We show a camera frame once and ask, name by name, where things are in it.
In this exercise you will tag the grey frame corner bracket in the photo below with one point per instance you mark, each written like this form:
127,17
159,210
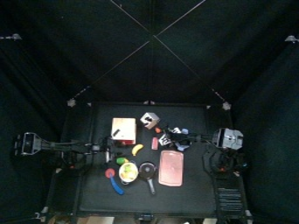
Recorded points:
71,102
225,105
291,38
14,36
148,102

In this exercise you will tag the black ribbed base plate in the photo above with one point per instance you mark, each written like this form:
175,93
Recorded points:
229,199

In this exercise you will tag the green toy pepper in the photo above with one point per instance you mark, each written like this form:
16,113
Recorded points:
121,160

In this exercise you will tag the yellow toy banana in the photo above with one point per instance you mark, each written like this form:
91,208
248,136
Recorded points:
136,149

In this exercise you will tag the wooden box with red edge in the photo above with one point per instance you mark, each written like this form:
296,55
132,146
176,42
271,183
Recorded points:
124,130

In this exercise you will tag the blue spatula with red head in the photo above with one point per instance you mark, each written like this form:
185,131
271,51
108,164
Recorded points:
113,180

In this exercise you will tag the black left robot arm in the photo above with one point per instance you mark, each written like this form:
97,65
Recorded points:
57,146

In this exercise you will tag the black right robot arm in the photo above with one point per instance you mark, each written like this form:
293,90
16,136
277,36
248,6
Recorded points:
227,138

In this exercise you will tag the small orange toy food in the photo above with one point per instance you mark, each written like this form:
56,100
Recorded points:
157,130

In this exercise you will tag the black frying pan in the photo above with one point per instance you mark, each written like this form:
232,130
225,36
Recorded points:
147,171

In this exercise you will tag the pink cutting board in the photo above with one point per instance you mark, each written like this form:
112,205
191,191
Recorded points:
171,168

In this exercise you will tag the grey cube with holes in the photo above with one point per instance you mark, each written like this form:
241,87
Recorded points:
149,120

